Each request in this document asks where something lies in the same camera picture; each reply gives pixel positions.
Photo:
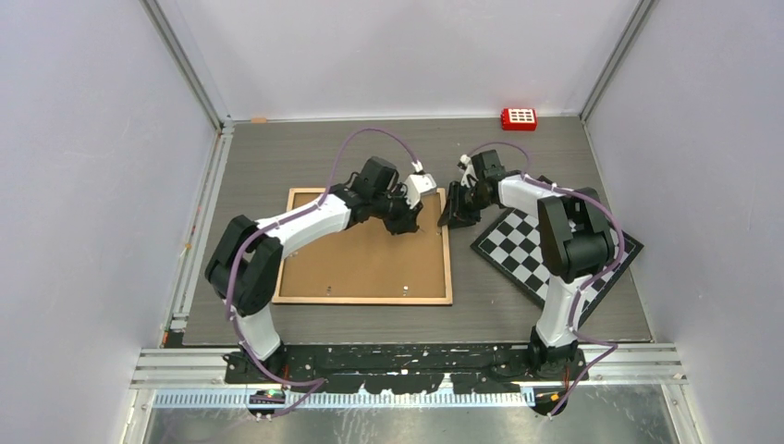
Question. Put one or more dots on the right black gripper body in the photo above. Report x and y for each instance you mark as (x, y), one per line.
(476, 198)

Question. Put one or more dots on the red toy brick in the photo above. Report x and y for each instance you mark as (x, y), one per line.
(518, 119)

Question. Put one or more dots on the black white checkerboard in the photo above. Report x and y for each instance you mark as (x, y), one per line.
(547, 236)

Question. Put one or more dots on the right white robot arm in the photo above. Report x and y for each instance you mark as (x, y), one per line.
(554, 337)

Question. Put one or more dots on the black picture frame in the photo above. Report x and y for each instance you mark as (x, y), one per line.
(365, 265)

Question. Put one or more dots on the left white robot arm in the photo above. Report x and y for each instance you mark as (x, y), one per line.
(244, 266)

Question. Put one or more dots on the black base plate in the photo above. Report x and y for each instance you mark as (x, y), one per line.
(402, 369)

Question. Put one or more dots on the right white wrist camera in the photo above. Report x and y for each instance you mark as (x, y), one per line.
(468, 179)

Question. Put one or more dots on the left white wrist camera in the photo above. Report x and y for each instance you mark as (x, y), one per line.
(417, 186)

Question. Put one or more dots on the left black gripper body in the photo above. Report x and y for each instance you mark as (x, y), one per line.
(393, 206)

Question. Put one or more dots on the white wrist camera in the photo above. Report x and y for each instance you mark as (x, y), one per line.
(468, 179)
(417, 186)

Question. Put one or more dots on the aluminium rail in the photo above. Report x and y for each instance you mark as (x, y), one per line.
(225, 378)

